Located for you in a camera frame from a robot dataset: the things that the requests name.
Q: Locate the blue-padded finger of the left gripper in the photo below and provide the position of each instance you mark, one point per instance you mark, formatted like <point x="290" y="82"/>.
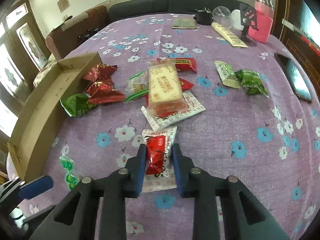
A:
<point x="35" y="187"/>

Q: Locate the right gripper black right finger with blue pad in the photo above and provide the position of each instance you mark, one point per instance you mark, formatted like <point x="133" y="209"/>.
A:
<point x="244" y="217"/>

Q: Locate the small green candy packet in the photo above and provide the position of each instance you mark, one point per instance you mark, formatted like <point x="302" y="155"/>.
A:
<point x="71" y="178"/>

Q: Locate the white red flat snack packet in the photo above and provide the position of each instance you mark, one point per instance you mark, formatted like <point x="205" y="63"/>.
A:
<point x="157" y="123"/>

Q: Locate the brown cardboard tray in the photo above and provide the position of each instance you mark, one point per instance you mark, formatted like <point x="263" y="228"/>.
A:
<point x="42" y="115"/>

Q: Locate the yellow cake bar packet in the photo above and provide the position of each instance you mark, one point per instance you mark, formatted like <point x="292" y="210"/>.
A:
<point x="165" y="94"/>

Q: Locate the green foil snack left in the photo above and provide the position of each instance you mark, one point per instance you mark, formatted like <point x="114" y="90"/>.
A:
<point x="77" y="105"/>

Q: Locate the red foil snack lower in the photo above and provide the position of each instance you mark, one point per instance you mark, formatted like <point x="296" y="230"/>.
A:
<point x="102" y="92"/>

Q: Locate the red foil snack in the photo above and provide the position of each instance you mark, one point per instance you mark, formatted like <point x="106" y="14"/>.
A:
<point x="102" y="92"/>
<point x="100" y="72"/>

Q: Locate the purple floral tablecloth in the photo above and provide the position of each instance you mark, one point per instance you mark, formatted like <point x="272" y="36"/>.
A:
<point x="270" y="143"/>

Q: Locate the red foil snack upper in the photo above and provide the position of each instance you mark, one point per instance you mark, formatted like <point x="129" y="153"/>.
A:
<point x="100" y="72"/>

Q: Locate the white green snack packet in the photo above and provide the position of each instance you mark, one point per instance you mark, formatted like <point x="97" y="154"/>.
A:
<point x="227" y="75"/>

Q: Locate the patterned blanket daybed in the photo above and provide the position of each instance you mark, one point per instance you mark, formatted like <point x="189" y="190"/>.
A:
<point x="43" y="72"/>

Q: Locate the dark green pea snack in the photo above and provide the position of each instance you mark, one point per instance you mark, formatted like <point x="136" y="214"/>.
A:
<point x="251" y="82"/>

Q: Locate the red long snack packet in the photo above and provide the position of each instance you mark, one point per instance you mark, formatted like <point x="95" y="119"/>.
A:
<point x="181" y="64"/>

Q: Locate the wooden glass door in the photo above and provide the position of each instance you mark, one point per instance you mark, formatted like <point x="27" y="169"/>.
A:
<point x="23" y="54"/>

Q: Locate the black smartphone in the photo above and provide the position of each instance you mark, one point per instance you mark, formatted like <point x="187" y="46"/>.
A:
<point x="294" y="77"/>

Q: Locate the cream long tube packet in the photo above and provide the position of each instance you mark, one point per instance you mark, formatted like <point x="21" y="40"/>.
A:
<point x="229" y="36"/>

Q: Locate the brown armchair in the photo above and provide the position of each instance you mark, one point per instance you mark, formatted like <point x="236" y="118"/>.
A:
<point x="73" y="32"/>

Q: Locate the olive flat booklet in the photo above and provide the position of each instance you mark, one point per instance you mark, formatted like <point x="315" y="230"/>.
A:
<point x="184" y="23"/>

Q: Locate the black small container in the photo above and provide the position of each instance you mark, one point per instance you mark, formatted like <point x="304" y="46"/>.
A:
<point x="203" y="16"/>

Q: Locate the clear plastic cup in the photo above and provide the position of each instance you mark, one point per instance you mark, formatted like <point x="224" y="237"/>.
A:
<point x="222" y="16"/>

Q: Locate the black phone stand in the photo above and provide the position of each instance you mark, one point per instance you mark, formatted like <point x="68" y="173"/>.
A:
<point x="248" y="18"/>

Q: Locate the white kettle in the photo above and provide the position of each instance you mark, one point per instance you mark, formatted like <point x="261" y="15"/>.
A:
<point x="236" y="20"/>

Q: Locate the black leather sofa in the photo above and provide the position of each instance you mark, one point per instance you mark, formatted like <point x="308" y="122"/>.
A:
<point x="136" y="8"/>

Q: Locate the pink sleeved water bottle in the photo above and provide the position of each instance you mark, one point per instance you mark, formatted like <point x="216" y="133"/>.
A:
<point x="265" y="14"/>

